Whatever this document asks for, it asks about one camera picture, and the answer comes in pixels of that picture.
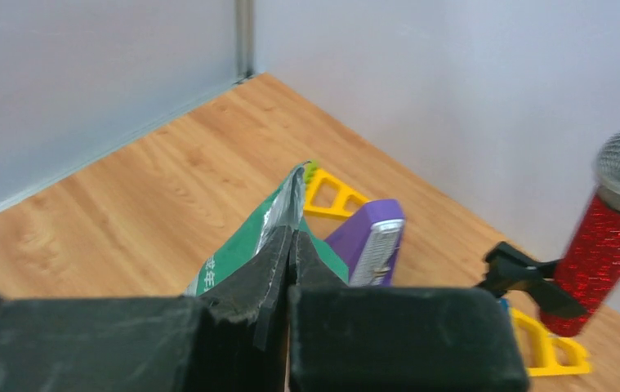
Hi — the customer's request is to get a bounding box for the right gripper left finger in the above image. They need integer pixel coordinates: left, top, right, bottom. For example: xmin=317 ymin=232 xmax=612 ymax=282
xmin=0 ymin=226 xmax=292 ymax=391

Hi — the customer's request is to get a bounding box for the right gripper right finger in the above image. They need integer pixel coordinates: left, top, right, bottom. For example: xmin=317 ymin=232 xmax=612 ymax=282
xmin=288 ymin=232 xmax=531 ymax=391

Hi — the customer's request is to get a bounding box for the green pet food bag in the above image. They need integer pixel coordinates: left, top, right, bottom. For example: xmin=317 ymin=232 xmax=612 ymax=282
xmin=184 ymin=160 xmax=349 ymax=296

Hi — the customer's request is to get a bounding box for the purple metronome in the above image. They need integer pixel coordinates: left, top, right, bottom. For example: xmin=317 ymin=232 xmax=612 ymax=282
xmin=325 ymin=198 xmax=406 ymax=287

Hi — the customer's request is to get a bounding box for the yellow green toy triangle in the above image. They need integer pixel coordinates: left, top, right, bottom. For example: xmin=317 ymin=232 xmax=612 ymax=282
xmin=304 ymin=160 xmax=369 ymax=221

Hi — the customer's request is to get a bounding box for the black round-base mic stand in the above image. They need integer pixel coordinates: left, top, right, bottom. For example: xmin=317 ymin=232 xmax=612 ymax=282
xmin=478 ymin=241 xmax=588 ymax=319

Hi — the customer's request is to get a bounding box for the yellow orange toy triangle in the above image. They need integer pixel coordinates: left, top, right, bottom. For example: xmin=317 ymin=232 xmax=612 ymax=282
xmin=509 ymin=308 xmax=593 ymax=377

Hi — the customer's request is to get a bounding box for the red glitter microphone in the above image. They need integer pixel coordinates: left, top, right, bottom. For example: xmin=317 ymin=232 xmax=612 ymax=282
xmin=539 ymin=132 xmax=620 ymax=337

